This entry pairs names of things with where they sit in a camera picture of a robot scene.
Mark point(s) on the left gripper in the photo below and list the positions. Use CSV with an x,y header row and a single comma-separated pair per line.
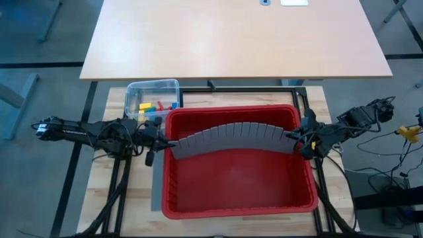
x,y
152,135

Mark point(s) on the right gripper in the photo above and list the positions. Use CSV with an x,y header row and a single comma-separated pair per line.
x,y
315,142

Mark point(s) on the grey slotted divider panel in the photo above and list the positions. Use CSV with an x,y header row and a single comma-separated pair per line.
x,y
231,139

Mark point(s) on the red plastic bin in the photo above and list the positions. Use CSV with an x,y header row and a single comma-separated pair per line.
x,y
238,185

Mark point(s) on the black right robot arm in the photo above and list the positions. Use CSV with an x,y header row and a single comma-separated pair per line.
x,y
357,117

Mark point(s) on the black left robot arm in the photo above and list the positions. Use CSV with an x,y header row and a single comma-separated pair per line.
x,y
99,132

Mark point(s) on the green block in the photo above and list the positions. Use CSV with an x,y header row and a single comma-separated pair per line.
x,y
151,109

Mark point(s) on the long red block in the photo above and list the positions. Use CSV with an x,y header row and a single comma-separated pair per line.
x,y
160,105

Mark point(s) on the blue block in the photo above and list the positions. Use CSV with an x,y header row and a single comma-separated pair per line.
x,y
174,105

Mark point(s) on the long grey slotted divider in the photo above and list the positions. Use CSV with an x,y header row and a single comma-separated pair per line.
x,y
157,185

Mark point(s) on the yellow block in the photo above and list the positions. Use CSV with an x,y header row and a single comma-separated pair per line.
x,y
145,106

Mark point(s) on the clear plastic container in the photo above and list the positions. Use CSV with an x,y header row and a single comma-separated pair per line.
x,y
152,91

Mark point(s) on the yellow connector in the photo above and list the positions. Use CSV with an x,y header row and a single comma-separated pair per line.
x,y
407,133

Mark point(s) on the light wooden desk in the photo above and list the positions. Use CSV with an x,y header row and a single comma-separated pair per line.
x,y
231,39

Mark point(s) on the white paper sheet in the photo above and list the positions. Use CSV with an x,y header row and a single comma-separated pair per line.
x,y
294,2

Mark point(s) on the grey desk grommet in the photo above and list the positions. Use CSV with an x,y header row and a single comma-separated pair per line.
x,y
265,2

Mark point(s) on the grey metal furniture leg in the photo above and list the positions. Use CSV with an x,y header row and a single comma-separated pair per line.
x,y
395,10
51,20
20,99

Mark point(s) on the black frame bracket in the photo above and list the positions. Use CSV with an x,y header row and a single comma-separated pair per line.
x,y
211,85

